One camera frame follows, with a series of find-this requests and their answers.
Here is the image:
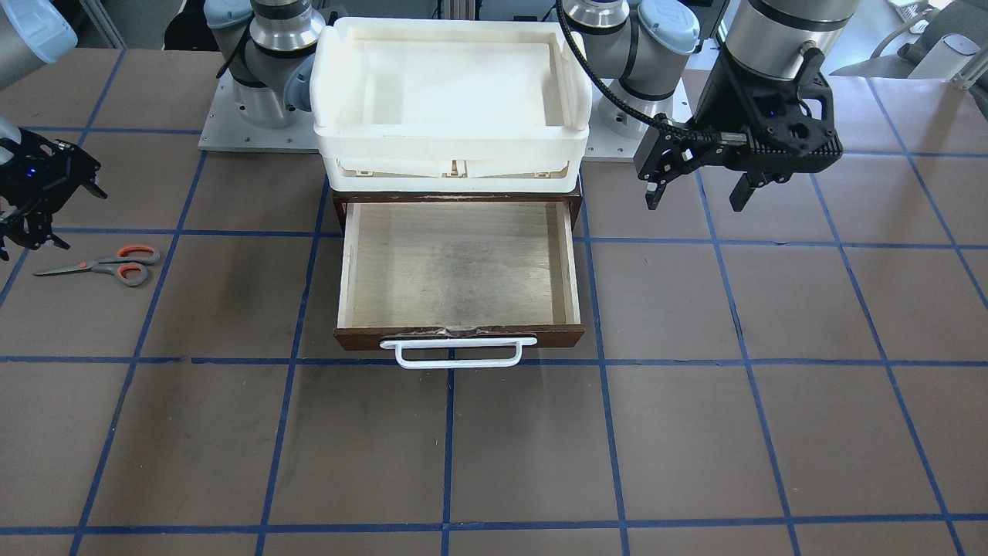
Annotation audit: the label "red grey handled scissors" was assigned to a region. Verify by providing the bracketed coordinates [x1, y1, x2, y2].
[34, 244, 161, 287]

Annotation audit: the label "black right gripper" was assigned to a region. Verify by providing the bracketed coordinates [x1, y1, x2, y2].
[1, 127, 108, 261]

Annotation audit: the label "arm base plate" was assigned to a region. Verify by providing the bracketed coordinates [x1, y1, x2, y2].
[198, 73, 318, 154]
[580, 69, 695, 164]

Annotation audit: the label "white plastic tray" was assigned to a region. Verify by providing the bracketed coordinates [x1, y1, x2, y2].
[310, 17, 593, 194]

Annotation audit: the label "wooden drawer box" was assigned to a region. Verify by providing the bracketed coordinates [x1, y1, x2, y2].
[334, 199, 586, 351]

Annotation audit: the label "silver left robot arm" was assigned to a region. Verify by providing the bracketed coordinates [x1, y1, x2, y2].
[553, 1, 858, 212]

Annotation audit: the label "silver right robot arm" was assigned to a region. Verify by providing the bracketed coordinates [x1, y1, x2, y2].
[1, 1, 327, 249]

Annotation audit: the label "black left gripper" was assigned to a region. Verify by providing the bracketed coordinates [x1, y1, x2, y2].
[633, 54, 844, 212]

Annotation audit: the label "black braided cable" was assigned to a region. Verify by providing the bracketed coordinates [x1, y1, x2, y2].
[556, 0, 726, 144]

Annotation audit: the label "white drawer handle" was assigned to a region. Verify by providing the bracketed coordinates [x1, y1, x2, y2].
[380, 337, 537, 370]

